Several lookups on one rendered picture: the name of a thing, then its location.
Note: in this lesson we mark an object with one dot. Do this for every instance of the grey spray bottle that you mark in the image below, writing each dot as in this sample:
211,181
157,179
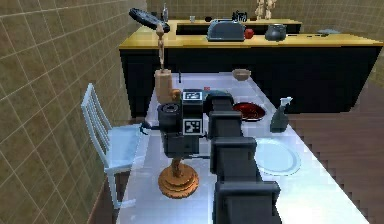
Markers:
279,121

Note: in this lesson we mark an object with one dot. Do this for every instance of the dark red bowl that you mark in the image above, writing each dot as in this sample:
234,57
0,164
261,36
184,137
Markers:
251,111

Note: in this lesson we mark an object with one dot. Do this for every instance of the tall wooden statue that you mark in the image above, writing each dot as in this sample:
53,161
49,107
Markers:
164,86

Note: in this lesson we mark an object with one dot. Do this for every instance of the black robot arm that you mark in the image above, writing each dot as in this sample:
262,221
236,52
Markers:
240,166

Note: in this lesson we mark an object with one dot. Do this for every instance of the small black bowl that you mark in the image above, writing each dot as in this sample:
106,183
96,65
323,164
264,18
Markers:
208,19

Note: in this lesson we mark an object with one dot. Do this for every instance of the thin black utensil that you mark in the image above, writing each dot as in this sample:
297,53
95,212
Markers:
180,78

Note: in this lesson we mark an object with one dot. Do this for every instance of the brown bowl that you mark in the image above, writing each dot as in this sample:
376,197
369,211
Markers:
241,74

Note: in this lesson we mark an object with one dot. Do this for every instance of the black frying pan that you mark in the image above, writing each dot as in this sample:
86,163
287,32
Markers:
146,18

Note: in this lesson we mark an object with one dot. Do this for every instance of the small grey cup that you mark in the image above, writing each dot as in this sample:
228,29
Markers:
192,19

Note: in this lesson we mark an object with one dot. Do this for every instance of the white dining table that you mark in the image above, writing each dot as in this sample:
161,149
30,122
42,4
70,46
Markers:
310,196

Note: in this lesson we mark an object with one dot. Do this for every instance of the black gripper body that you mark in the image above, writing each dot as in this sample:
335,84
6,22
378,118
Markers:
170,120

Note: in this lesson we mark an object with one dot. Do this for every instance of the red apple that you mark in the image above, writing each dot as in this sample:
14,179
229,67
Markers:
249,33

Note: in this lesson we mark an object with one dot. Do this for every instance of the white plate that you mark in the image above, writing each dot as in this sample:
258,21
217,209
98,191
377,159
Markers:
278,158

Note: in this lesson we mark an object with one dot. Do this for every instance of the small red object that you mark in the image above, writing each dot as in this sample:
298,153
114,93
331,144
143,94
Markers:
207,88

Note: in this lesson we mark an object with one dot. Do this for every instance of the black counter with yellow top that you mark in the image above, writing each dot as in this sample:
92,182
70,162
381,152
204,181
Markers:
300,73

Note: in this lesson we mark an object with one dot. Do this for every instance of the tan wooden figure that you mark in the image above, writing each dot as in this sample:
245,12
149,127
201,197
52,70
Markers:
265,8

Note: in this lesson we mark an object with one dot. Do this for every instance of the dark grey kettle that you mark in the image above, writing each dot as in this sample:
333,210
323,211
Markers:
275,32

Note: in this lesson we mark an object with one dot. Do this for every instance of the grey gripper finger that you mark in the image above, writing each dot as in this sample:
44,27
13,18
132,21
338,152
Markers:
151,127

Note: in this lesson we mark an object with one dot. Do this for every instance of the grey-blue cloth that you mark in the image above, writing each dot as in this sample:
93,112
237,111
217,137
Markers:
328,31

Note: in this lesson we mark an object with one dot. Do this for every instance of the grey toaster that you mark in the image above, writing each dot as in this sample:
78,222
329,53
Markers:
226,31

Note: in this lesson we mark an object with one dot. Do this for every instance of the white slatted chair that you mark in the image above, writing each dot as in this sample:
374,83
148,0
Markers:
121,146

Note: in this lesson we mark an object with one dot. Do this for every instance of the black dish rack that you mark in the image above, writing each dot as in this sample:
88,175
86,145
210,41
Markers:
240,16

